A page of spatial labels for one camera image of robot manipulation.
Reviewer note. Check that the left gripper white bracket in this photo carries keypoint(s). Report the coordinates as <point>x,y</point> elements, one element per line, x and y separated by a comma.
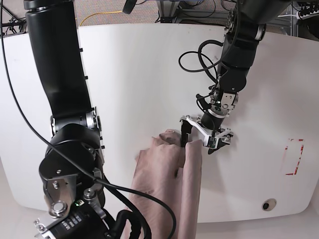
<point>212,137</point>

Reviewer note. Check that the mauve pink T-shirt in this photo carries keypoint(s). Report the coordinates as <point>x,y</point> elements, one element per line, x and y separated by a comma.
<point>172,174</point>

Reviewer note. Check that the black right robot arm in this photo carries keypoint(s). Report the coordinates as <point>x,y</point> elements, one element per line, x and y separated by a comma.
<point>74,159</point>

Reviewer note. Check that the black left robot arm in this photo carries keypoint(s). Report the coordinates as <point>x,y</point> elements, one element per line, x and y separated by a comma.
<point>245,28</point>

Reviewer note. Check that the red tape rectangle marking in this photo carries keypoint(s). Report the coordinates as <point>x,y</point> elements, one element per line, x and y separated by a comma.
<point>292,156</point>

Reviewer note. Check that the white power strip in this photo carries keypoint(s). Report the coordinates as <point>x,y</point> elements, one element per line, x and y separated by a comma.
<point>308,12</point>

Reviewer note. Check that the black tripod stand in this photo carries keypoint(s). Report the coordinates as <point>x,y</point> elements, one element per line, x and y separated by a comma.
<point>14,26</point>

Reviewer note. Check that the right table cable grommet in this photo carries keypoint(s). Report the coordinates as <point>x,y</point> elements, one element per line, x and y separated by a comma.
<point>269,204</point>

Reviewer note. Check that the aluminium frame base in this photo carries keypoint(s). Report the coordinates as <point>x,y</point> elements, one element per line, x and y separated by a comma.
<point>176,11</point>

